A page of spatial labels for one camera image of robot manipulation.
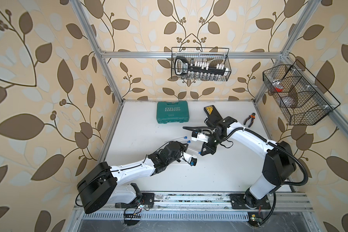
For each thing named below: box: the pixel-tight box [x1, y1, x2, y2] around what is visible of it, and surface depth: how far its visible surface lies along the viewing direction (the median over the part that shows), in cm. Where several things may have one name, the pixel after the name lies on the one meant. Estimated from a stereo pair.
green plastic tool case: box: [156, 100, 190, 124], surface depth 110 cm
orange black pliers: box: [243, 112, 256, 128], surface depth 110 cm
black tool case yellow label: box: [203, 104, 223, 126], surface depth 114 cm
